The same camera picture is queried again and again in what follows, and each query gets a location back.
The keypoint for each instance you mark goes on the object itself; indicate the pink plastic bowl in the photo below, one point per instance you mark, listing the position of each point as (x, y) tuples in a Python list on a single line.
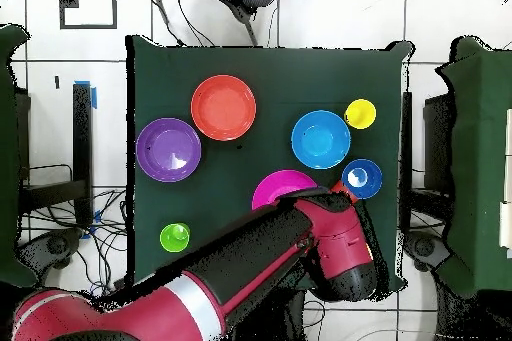
[(276, 187)]

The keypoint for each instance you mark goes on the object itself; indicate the red-orange plastic cup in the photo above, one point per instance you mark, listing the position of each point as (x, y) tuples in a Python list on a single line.
[(343, 189)]

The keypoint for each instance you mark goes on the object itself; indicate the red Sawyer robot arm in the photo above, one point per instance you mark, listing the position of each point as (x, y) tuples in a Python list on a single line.
[(256, 253)]

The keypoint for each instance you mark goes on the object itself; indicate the large shallow orange bowl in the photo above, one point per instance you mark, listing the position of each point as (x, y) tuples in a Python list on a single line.
[(223, 108)]

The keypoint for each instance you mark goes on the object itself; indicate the light blue plastic bowl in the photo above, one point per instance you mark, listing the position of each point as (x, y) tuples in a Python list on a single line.
[(320, 139)]

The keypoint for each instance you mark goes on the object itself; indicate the purple plastic bowl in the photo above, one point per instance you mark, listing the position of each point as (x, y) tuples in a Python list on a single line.
[(168, 150)]

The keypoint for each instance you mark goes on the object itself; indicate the green plastic cup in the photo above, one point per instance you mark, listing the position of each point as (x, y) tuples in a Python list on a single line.
[(174, 238)]

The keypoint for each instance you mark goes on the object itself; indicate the dark green tablecloth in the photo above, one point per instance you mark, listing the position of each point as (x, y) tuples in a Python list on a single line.
[(320, 77)]

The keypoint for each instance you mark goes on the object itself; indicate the small dark blue bowl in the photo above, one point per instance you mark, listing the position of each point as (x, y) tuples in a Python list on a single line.
[(370, 187)]

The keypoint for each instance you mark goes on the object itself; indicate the lemon yellow plastic cup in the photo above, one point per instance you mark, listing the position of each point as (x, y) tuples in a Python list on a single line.
[(360, 114)]

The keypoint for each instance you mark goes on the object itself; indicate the blue tape strip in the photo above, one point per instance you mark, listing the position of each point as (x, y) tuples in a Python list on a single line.
[(94, 99)]

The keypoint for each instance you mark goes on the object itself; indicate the grey chair base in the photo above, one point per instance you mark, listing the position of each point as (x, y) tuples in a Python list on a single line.
[(424, 247)]

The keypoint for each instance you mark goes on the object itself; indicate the black chair base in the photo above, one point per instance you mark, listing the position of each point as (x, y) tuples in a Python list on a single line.
[(52, 247)]

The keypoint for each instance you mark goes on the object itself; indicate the green cloth side table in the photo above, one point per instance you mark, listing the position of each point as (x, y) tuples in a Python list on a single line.
[(8, 157), (480, 117)]

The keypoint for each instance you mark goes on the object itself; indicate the black stand frame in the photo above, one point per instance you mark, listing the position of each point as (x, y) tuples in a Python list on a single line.
[(82, 137), (438, 137)]

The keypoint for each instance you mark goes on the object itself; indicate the black square frame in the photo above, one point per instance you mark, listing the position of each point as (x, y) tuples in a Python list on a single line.
[(88, 27)]

